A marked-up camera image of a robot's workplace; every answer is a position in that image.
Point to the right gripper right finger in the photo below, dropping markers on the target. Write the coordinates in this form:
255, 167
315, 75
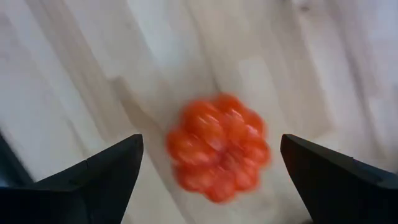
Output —
342, 196

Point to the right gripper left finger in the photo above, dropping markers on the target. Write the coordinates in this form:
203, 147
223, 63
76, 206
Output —
77, 199

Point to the orange pumpkin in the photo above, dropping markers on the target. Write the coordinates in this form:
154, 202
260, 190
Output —
217, 149

